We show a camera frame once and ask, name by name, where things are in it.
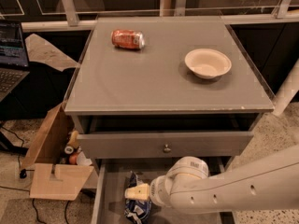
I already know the grey open middle drawer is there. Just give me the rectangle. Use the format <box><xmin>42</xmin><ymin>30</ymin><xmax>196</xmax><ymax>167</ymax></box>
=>
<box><xmin>92</xmin><ymin>158</ymin><xmax>237</xmax><ymax>224</ymax></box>

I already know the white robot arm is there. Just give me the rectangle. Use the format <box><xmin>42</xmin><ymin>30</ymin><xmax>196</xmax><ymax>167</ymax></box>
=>
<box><xmin>124</xmin><ymin>145</ymin><xmax>299</xmax><ymax>214</ymax></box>

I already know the orange soda can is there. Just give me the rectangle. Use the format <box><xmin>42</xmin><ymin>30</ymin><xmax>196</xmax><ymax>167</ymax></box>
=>
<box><xmin>111</xmin><ymin>29</ymin><xmax>145</xmax><ymax>49</ymax></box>

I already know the grey top drawer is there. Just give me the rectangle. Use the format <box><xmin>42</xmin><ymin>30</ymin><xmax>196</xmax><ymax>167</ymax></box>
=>
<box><xmin>78</xmin><ymin>132</ymin><xmax>253</xmax><ymax>159</ymax></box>

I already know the brass drawer knob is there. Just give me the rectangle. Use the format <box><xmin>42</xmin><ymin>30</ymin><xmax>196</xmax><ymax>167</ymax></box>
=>
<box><xmin>163</xmin><ymin>144</ymin><xmax>171</xmax><ymax>153</ymax></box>

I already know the black power cable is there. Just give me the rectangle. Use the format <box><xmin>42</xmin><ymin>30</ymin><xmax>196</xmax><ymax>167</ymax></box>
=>
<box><xmin>0</xmin><ymin>124</ymin><xmax>73</xmax><ymax>224</ymax></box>

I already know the white object in box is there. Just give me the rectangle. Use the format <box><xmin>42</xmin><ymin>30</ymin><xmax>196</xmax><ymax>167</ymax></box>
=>
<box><xmin>77</xmin><ymin>151</ymin><xmax>93</xmax><ymax>166</ymax></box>

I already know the cardboard box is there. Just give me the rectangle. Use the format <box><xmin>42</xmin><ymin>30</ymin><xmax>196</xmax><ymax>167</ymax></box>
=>
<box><xmin>21</xmin><ymin>105</ymin><xmax>93</xmax><ymax>201</ymax></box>

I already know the white paper bowl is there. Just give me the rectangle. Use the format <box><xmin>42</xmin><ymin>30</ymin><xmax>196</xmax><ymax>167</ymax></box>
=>
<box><xmin>184</xmin><ymin>49</ymin><xmax>232</xmax><ymax>79</ymax></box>

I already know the black laptop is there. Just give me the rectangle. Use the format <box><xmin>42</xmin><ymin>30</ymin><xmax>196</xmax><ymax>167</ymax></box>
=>
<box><xmin>0</xmin><ymin>20</ymin><xmax>30</xmax><ymax>101</ymax></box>

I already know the blue chip bag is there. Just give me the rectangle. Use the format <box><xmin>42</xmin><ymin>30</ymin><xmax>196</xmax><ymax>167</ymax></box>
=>
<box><xmin>124</xmin><ymin>172</ymin><xmax>151</xmax><ymax>224</ymax></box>

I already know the orange fruit in box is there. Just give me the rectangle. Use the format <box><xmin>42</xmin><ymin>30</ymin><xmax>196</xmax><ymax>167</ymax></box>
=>
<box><xmin>68</xmin><ymin>153</ymin><xmax>78</xmax><ymax>165</ymax></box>

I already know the metal railing frame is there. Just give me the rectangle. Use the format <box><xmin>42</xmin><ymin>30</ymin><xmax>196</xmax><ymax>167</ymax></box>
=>
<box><xmin>0</xmin><ymin>0</ymin><xmax>299</xmax><ymax>32</ymax></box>

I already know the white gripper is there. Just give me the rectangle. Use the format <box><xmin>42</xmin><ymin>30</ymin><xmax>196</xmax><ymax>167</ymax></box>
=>
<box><xmin>124</xmin><ymin>175</ymin><xmax>171</xmax><ymax>207</ymax></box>

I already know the grey cabinet with counter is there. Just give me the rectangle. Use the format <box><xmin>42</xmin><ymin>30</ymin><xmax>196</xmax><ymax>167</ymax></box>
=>
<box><xmin>63</xmin><ymin>15</ymin><xmax>277</xmax><ymax>173</ymax></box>

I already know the tan bottle in box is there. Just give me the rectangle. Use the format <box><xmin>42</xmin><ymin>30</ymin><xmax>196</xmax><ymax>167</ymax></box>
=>
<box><xmin>64</xmin><ymin>130</ymin><xmax>79</xmax><ymax>155</ymax></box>

